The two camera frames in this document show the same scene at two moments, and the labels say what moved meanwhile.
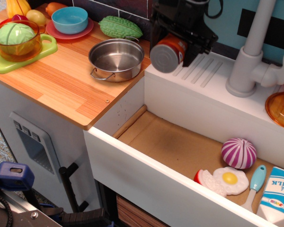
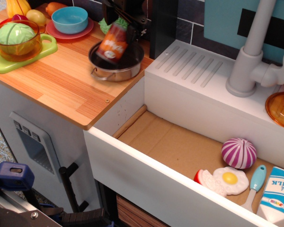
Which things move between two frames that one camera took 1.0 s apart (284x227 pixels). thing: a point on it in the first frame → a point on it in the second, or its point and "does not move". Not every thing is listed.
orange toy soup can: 169,53 → 113,43
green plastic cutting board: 0,63 does not move
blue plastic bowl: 69,20 does not move
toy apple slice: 206,178 does not move
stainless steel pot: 116,60 does not move
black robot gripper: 186,18 → 134,11
